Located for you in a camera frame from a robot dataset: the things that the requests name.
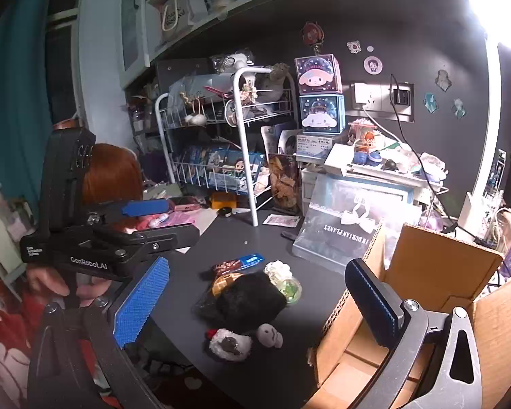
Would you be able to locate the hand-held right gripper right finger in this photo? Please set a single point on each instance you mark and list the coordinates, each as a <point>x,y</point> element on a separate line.
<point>371,302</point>

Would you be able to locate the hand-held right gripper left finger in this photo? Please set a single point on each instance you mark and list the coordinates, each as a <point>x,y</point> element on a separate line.
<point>142,302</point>

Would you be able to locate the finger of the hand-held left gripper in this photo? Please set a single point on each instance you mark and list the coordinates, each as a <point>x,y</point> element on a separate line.
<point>147,208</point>
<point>172,237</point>

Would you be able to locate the brown pastry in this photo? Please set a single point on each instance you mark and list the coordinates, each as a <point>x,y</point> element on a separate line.
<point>223,283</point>

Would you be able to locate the blue brown snack packet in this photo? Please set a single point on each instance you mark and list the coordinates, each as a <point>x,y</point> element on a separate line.
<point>249,260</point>

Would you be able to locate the brown cardboard box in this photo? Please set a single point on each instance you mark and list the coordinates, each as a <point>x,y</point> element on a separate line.
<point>443,264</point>

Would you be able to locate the clear cup with green filling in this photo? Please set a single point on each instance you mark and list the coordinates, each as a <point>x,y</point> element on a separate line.
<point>290,290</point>

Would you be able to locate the black white plush toy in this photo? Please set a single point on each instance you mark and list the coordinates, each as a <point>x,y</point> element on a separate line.
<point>228,345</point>

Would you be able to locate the black fluffy pouch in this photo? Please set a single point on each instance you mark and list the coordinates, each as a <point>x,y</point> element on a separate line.
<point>247,298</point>

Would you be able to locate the white frilly scrunchie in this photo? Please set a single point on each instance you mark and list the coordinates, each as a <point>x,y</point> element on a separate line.
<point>277,270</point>

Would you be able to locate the small grey plush toy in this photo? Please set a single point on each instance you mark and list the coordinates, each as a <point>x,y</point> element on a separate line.
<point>269,335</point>

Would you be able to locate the person's left hand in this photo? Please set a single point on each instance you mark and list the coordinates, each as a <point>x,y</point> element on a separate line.
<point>47,280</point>

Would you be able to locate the orange furry object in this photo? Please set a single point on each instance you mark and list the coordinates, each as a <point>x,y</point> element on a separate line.
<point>113,170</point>

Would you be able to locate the small black round case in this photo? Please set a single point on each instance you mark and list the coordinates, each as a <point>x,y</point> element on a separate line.
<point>226,212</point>

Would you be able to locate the orange box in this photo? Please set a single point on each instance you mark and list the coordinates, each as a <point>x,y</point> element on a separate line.
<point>223,199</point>

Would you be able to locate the clear gift bag with bow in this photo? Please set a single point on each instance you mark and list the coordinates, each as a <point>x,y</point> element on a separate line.
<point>345,230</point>

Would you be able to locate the row of blue anime boxes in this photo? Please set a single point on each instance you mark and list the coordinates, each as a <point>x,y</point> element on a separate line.
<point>221,168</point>

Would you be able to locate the blue curtain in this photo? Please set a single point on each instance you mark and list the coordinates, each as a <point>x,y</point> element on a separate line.
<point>12,93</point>

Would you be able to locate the pink white flat packet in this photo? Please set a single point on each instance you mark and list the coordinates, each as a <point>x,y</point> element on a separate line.
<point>281,220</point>

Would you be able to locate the clear bag of brown snacks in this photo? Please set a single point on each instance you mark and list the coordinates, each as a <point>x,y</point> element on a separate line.
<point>285,187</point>

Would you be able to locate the red printed cloth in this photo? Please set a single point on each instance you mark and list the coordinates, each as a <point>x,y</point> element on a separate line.
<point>8,349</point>

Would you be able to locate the blue round capsule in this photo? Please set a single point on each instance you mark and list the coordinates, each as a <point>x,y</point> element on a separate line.
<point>366,158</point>

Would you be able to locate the white labelled box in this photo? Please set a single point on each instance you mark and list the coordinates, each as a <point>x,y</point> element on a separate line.
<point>319,145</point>

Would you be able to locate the orange-haired toy figure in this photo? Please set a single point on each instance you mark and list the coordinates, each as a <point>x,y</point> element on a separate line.
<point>364,136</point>

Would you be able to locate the white glass-door cabinet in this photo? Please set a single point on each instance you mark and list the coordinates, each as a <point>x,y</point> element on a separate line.
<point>110,21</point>

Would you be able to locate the blue character box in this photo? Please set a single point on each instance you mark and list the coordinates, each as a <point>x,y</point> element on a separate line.
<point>322,114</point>

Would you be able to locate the white tote bag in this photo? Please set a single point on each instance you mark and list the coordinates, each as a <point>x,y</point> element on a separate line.
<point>176,15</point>

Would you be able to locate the teal figure sticker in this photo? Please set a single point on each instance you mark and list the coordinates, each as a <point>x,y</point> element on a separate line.
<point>458,108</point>
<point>431,102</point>

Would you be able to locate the pink character box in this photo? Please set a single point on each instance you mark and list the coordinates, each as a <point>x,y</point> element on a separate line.
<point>317,76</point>

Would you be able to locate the grey figure sticker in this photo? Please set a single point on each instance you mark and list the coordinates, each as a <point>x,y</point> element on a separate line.
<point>443,80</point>

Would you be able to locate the round character badge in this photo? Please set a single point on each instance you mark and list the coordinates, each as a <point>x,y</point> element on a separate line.
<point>372,64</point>

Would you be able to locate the red spring bobble figure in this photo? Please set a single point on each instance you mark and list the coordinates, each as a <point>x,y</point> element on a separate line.
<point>314,34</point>

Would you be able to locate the white desk lamp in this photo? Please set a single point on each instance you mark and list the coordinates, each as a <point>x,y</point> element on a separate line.
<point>492,93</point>

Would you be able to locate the white flower sticker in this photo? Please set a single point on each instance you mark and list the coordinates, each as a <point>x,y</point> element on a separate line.
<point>354,47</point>

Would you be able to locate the wall socket panel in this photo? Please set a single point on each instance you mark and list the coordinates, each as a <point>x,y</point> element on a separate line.
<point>381,98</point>

